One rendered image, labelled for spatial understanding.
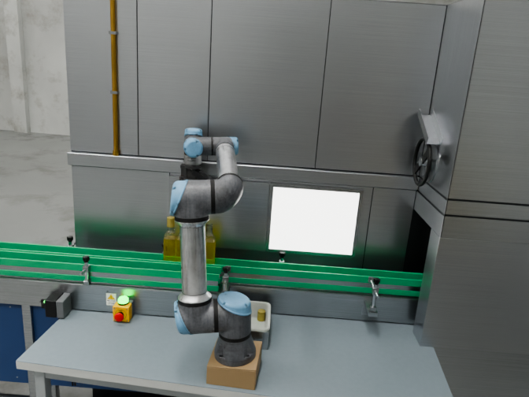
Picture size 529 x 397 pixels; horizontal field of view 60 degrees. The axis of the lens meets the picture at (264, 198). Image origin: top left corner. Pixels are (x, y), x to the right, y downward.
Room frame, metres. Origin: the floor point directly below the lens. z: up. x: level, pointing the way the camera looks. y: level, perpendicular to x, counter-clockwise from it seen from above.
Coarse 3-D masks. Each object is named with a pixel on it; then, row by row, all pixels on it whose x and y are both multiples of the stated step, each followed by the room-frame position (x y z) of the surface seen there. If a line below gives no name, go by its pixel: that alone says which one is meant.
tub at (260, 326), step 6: (252, 306) 1.82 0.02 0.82; (258, 306) 1.82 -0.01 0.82; (264, 306) 1.82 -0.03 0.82; (270, 306) 1.79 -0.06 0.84; (252, 312) 1.81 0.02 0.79; (270, 312) 1.74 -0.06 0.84; (252, 318) 1.80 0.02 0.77; (252, 324) 1.76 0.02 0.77; (258, 324) 1.76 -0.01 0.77; (264, 324) 1.76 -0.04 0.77; (252, 330) 1.61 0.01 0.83; (258, 330) 1.61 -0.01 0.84; (264, 330) 1.61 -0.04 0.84
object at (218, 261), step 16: (112, 256) 1.99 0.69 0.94; (128, 256) 1.99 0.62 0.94; (144, 256) 1.98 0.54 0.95; (160, 256) 1.98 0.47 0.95; (320, 272) 1.97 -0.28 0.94; (336, 272) 1.97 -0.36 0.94; (352, 272) 1.97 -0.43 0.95; (368, 272) 1.97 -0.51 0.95; (384, 272) 1.97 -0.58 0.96; (400, 272) 1.97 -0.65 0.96
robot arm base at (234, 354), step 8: (248, 336) 1.42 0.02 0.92; (216, 344) 1.44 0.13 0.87; (224, 344) 1.40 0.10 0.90; (232, 344) 1.40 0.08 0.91; (240, 344) 1.40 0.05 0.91; (248, 344) 1.42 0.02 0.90; (216, 352) 1.42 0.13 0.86; (224, 352) 1.39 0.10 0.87; (232, 352) 1.39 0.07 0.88; (240, 352) 1.39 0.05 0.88; (248, 352) 1.42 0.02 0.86; (216, 360) 1.41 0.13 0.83; (224, 360) 1.39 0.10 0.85; (232, 360) 1.38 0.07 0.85; (240, 360) 1.38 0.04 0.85; (248, 360) 1.40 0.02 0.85
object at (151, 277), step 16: (0, 272) 1.82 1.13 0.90; (16, 272) 1.82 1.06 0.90; (32, 272) 1.82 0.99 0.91; (48, 272) 1.82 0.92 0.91; (64, 272) 1.82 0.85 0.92; (80, 272) 1.82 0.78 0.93; (96, 272) 1.82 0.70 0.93; (112, 272) 1.82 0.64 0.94; (128, 272) 1.82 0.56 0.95; (144, 272) 1.81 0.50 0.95; (160, 272) 1.81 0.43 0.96; (176, 272) 1.81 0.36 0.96; (208, 288) 1.81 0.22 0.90
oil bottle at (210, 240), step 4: (208, 236) 1.93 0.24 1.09; (212, 236) 1.93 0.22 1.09; (208, 240) 1.92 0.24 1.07; (212, 240) 1.92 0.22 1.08; (208, 244) 1.92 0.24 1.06; (212, 244) 1.92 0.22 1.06; (208, 248) 1.92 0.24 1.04; (212, 248) 1.92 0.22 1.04; (208, 252) 1.92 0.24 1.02; (212, 252) 1.92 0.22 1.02; (208, 256) 1.92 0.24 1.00; (212, 256) 1.92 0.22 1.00; (208, 260) 1.92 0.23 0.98; (212, 260) 1.92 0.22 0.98
